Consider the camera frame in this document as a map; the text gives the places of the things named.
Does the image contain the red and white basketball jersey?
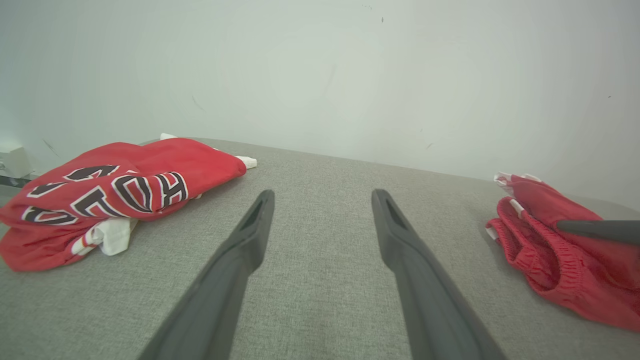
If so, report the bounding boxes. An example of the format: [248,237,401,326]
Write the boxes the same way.
[0,133,258,273]

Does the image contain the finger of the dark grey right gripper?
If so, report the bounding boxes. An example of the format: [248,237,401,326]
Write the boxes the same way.
[556,219,640,246]

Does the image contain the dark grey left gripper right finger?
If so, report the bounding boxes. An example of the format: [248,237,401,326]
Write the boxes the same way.
[371,188,508,360]

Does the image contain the dark wall baseboard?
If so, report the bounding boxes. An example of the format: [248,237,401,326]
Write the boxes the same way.
[0,175,38,190]

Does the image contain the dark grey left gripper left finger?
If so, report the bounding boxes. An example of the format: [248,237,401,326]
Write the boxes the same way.
[136,189,276,360]

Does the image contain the red basketball shorts number 23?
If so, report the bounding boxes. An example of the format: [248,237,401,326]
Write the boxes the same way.
[485,172,640,333]

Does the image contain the white wall box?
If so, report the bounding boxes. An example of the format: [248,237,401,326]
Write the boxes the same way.
[0,145,33,179]

